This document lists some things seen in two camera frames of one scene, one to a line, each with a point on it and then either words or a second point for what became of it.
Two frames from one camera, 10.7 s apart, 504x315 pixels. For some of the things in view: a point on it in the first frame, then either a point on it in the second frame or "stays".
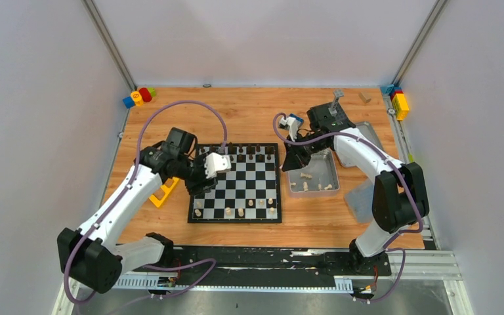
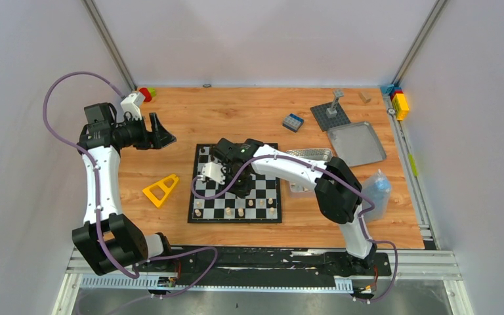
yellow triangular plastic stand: [158, 202] stays
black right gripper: [294, 159] -> [242, 191]
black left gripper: [201, 183] -> [150, 133]
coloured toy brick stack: [398, 99] stays
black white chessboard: [249, 192] stays
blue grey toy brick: [299, 120] stays
